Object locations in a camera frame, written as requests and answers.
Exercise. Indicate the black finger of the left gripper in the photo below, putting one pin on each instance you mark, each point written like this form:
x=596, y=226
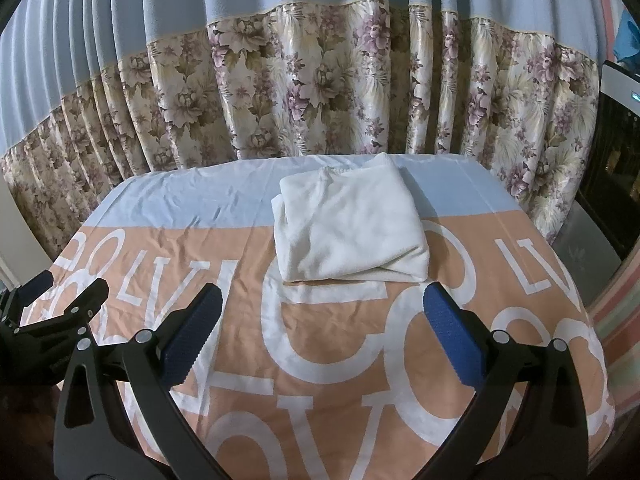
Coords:
x=14, y=301
x=61, y=333

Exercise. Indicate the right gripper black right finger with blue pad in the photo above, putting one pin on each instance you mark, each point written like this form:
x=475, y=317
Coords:
x=548, y=437

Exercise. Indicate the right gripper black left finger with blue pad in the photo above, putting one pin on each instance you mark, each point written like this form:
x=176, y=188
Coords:
x=93, y=436

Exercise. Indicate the white knit sweater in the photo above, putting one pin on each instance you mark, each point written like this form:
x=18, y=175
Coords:
x=342, y=224

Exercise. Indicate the pink striped cloth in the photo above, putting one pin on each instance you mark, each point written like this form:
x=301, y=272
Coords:
x=616, y=319

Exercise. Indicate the orange white lettered bedsheet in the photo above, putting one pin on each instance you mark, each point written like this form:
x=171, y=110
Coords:
x=336, y=380

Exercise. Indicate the floral blue curtain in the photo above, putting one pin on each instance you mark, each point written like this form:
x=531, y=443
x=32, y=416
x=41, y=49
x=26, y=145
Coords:
x=94, y=92

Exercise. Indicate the black cabinet white top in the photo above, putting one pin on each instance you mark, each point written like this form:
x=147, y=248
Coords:
x=606, y=206

